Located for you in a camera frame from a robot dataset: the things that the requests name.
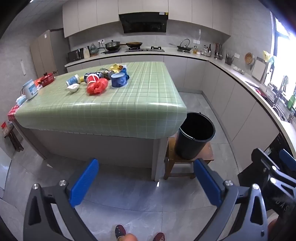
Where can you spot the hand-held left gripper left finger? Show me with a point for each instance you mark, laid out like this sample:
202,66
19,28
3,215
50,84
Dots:
84,183

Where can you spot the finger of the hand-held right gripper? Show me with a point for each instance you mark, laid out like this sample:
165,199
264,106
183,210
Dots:
288,160
263,160

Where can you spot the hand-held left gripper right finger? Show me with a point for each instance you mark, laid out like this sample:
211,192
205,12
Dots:
208,185

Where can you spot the black plastic bucket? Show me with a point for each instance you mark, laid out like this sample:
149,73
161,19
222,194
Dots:
188,148

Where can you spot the white bowl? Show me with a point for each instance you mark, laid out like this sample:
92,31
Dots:
73,88

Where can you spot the red plastic bag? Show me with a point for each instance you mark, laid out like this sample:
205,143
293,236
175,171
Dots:
98,86

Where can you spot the blue and white paper cup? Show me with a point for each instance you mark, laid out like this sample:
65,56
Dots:
72,80

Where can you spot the red white can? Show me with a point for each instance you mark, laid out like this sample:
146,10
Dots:
92,77

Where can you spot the person's right hand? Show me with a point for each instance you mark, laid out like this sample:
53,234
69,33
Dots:
272,229

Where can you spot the black built-in appliance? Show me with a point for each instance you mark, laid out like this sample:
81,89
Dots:
248,173

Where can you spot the grey kitchen island table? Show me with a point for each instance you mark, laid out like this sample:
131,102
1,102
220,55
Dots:
92,150

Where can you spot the brown wooden stool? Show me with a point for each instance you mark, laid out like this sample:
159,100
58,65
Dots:
175,160

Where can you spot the kitchen sink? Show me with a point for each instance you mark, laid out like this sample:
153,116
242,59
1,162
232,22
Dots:
277,110

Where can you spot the person's left shoe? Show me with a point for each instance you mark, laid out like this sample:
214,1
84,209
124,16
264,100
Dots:
120,230

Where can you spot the person's shoe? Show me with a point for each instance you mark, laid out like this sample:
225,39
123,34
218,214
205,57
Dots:
159,236
120,230

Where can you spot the person's right shoe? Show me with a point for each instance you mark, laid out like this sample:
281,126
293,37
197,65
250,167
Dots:
159,236

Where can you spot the person's leg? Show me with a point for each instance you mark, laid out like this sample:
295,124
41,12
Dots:
129,238

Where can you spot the metal kitchen faucet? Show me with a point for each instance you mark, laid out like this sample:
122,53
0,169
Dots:
284,80

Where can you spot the dark wooden side stool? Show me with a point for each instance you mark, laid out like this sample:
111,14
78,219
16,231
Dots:
14,141

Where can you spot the white cutting board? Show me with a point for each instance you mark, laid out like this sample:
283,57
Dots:
259,69

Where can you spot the green checked table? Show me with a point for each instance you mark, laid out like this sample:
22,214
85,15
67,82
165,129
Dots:
129,102

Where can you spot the red checked cloth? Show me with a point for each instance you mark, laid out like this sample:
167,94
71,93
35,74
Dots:
12,112

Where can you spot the round bamboo strainer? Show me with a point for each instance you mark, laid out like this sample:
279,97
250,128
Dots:
249,58

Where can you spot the yellow hanging gloves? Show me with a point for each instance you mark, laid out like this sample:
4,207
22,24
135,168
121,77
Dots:
267,56

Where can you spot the light blue packet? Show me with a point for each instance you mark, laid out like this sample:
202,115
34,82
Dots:
20,101

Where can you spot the black utensil holder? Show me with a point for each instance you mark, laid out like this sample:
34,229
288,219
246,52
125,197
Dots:
229,60

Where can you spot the white jar with blue label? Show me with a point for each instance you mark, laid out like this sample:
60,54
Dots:
30,89

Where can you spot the kitchen window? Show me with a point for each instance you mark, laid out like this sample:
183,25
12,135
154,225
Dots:
284,51

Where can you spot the red cooking pot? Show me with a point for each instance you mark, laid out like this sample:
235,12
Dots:
47,79

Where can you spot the orange red packet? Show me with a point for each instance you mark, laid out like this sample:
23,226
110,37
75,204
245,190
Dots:
38,81

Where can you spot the dark patterned can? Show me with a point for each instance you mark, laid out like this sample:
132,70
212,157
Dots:
103,71

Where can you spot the utensil holder with chopsticks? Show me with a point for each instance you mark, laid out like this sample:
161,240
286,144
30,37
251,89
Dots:
218,52

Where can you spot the blue cloth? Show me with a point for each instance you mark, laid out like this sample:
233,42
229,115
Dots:
125,70

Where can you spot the yellow cloth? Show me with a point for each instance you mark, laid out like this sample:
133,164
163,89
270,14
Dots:
114,67

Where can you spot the group of condiment bottles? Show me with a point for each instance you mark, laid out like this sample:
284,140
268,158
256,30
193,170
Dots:
209,51

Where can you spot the black microwave oven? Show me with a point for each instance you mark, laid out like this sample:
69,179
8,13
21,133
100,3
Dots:
75,55

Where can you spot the white plastic jug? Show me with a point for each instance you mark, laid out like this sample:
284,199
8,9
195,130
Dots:
86,53

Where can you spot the green ceramic vase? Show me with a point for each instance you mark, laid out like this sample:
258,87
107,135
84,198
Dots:
93,50

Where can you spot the black induction cooker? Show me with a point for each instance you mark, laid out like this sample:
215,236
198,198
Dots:
111,51

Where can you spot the tall grey cabinet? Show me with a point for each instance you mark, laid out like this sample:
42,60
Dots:
44,51

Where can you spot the dark pot with lid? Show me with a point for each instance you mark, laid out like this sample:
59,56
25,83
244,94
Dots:
112,45

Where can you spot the black frying pan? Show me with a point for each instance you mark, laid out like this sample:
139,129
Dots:
134,44

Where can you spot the black gas stove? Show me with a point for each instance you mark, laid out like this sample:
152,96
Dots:
148,49

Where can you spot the black range hood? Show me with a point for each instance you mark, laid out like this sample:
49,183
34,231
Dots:
143,23

